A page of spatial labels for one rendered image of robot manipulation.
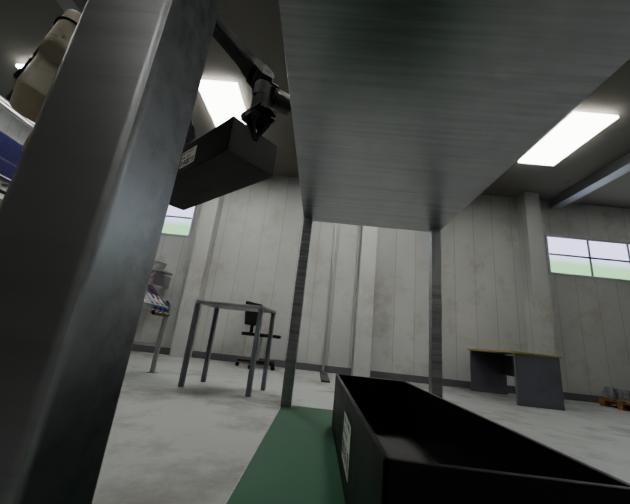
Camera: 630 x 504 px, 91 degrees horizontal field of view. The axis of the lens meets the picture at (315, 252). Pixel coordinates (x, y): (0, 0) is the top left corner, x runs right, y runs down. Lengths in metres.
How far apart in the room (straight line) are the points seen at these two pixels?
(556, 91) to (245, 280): 6.03
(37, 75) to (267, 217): 5.86
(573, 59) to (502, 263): 6.84
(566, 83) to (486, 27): 0.16
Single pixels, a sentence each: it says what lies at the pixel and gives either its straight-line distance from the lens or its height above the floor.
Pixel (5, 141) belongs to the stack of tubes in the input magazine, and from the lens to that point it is 3.07.
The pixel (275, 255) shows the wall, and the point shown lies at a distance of 6.37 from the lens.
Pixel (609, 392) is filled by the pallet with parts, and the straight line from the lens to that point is 7.44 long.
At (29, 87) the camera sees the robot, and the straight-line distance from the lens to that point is 1.03.
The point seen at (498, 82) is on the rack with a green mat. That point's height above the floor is 0.92.
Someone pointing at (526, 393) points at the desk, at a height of 0.16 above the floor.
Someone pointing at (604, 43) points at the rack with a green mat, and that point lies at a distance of 0.58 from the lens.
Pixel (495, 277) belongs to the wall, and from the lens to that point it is 7.19.
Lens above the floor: 0.53
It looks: 16 degrees up
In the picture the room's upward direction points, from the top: 6 degrees clockwise
